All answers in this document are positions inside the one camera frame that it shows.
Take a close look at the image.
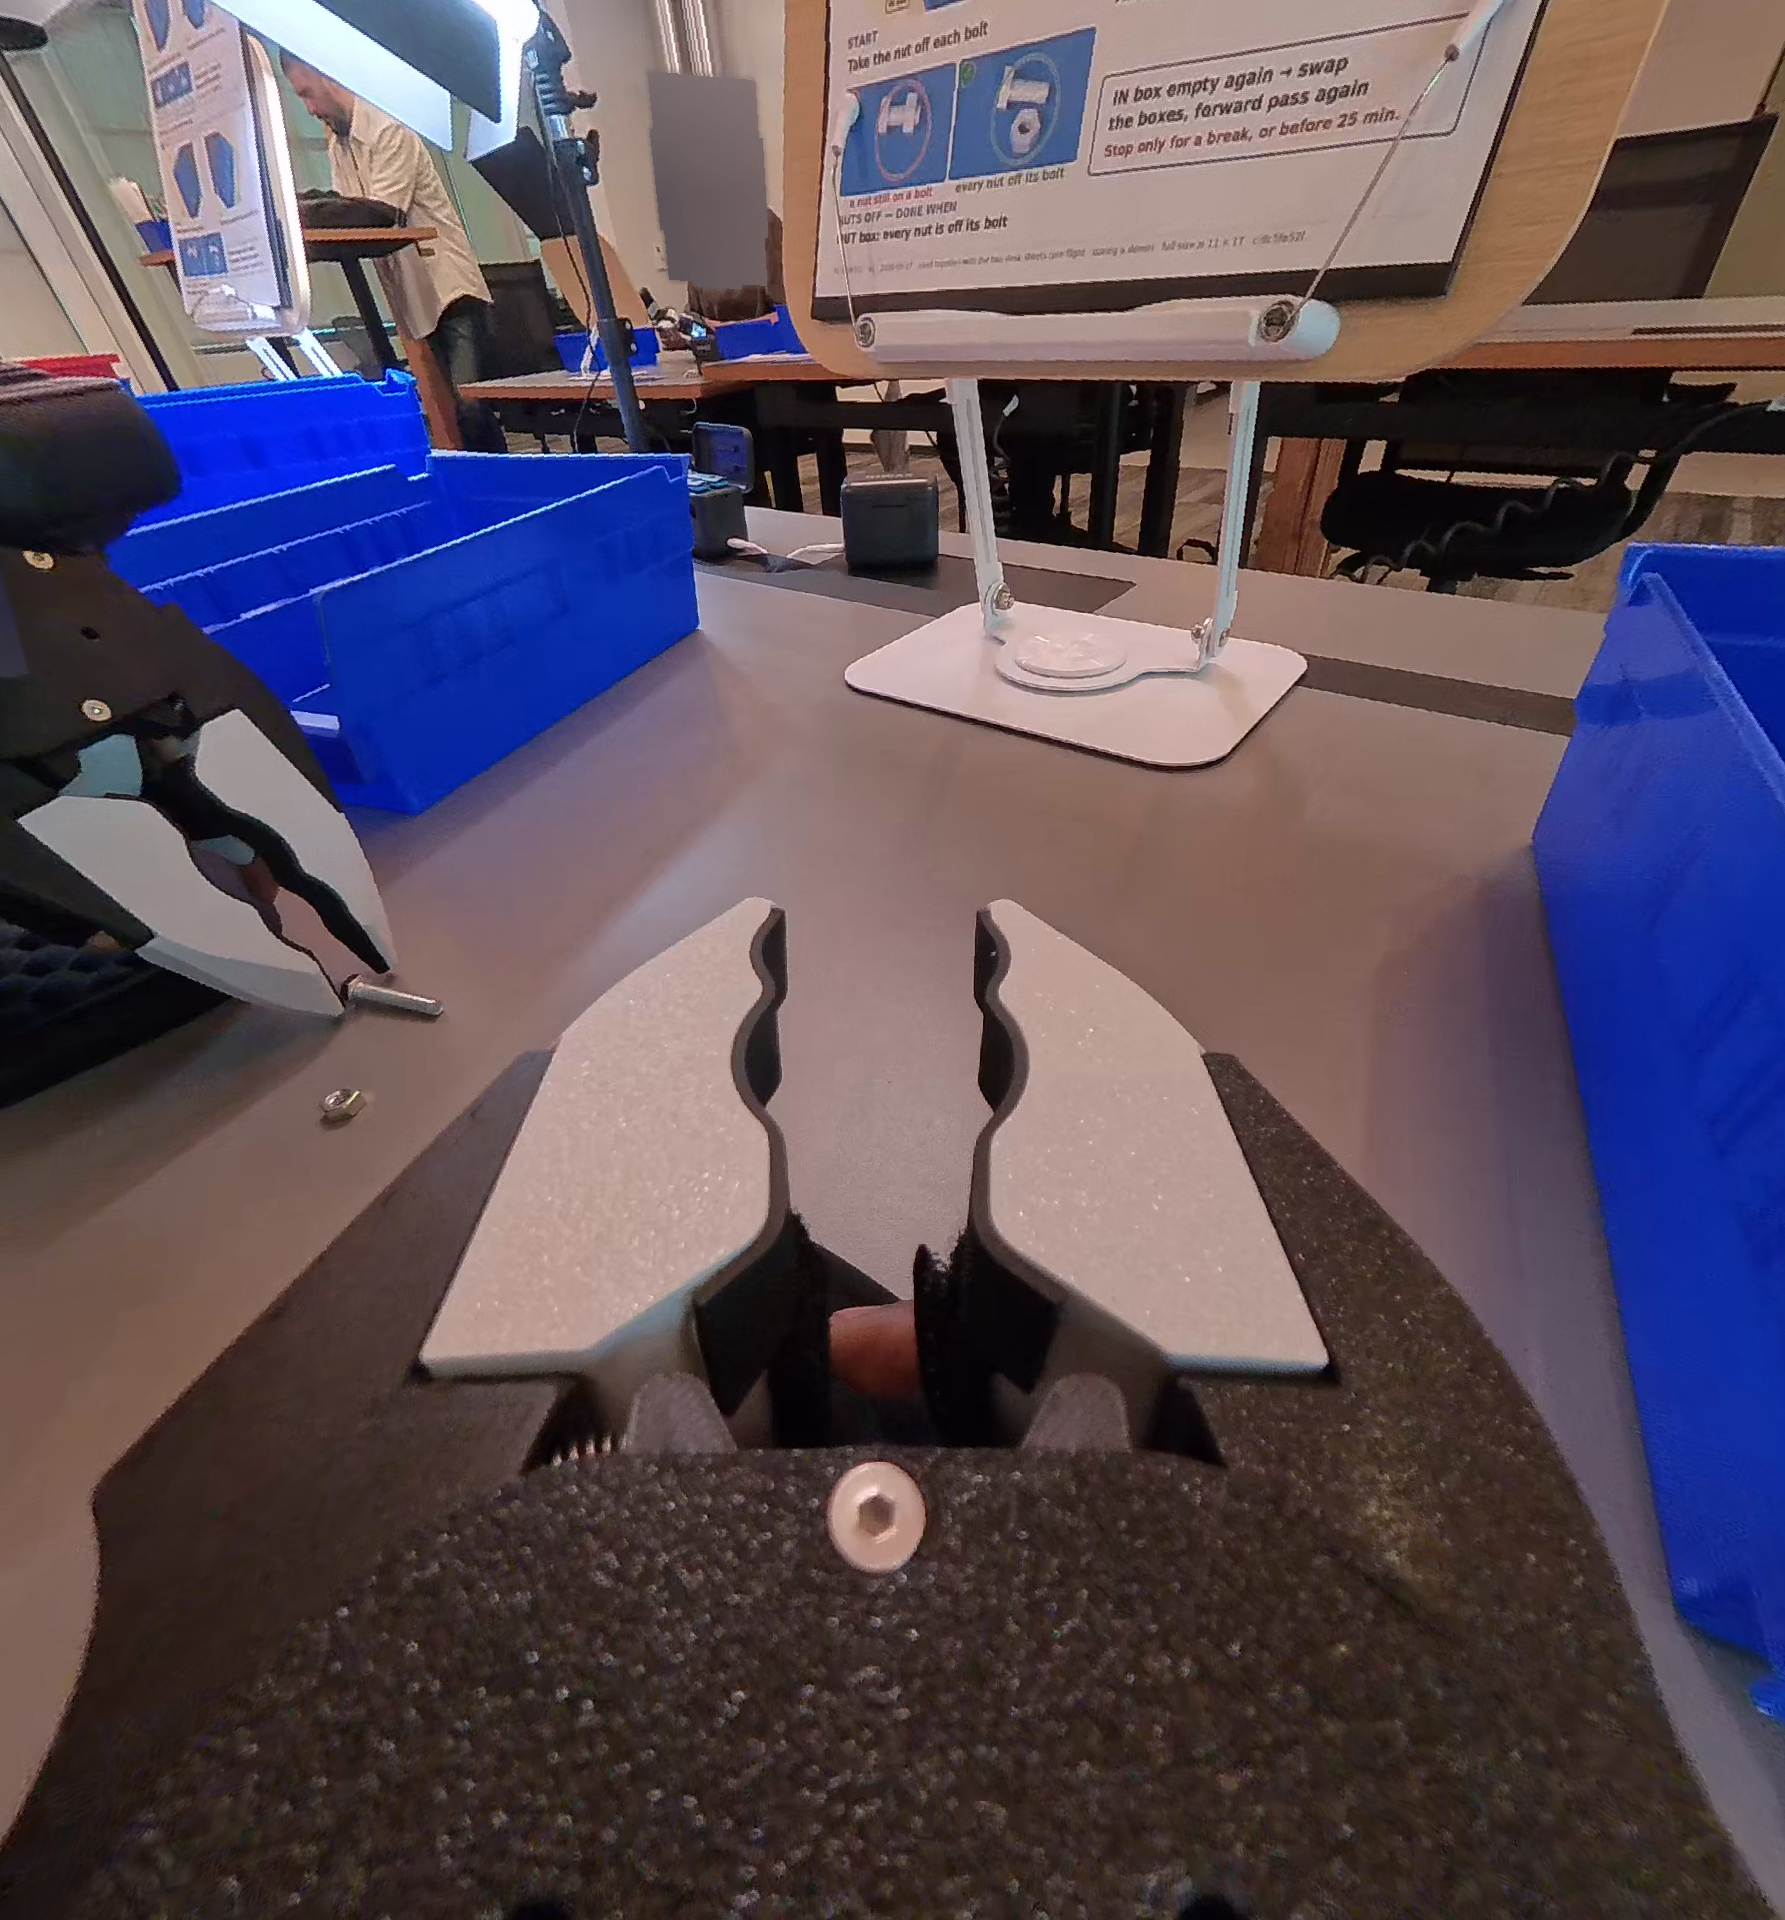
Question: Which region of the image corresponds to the black office chair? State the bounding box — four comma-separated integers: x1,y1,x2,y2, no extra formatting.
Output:
1318,381,1725,586

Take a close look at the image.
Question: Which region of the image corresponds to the instruction poster on stand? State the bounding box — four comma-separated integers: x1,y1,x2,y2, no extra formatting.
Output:
128,0,339,381

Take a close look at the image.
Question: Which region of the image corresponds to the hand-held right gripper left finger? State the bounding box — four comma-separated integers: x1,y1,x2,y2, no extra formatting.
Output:
416,894,819,1447

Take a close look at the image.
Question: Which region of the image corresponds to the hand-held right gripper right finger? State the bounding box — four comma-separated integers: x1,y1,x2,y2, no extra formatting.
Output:
968,894,1329,1453

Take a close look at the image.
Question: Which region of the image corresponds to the studio LED light panel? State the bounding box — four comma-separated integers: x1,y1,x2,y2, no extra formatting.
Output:
208,0,540,159

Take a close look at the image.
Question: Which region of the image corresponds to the small black charging dock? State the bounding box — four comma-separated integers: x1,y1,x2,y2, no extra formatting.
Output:
687,419,757,564

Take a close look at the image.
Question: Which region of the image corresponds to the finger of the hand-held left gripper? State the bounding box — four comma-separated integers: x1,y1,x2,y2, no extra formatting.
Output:
17,794,347,1021
173,706,397,977

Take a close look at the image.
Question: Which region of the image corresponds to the person's right hand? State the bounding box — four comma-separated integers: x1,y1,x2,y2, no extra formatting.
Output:
834,1301,930,1397

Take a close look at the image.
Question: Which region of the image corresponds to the black foam pad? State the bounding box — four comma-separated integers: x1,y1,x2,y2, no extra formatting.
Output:
0,876,225,1133

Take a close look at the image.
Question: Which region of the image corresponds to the black floor lamp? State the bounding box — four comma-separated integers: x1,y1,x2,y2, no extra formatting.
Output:
0,0,179,393

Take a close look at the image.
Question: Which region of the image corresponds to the black charging case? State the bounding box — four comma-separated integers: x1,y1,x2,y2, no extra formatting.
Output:
835,480,945,574

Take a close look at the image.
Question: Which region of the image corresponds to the white document stand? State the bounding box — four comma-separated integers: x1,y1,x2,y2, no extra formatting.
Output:
820,0,1510,771

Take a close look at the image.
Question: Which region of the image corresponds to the blue plastic bin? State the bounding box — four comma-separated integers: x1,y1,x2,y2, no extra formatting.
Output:
125,370,433,532
1529,541,1785,1758
102,449,703,819

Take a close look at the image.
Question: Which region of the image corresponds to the black light stand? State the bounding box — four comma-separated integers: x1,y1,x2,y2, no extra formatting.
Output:
524,30,651,449

